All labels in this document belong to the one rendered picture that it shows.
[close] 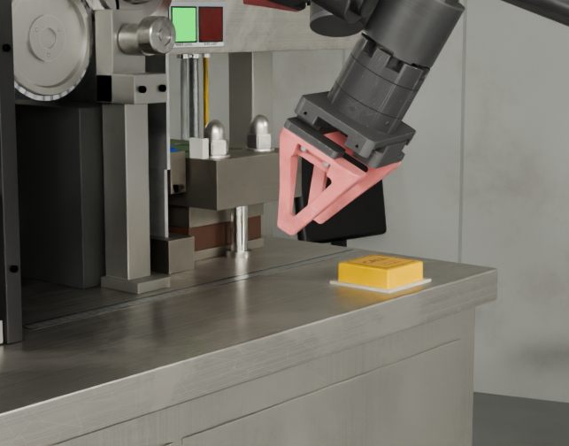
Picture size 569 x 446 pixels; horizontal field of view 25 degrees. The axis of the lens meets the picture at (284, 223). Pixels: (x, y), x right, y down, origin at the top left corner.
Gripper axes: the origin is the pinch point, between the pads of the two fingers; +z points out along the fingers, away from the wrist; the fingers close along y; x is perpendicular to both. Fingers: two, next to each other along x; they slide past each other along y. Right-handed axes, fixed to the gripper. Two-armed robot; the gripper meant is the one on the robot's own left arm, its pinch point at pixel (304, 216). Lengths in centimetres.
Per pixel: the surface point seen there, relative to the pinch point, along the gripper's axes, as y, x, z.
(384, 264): -44.3, -1.3, 14.9
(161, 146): -43, -31, 18
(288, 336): -21.2, -1.4, 18.5
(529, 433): -269, 17, 111
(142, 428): -6.0, -5.3, 27.1
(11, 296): -6.1, -22.4, 24.4
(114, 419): 0.6, -5.7, 24.0
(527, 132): -304, -34, 42
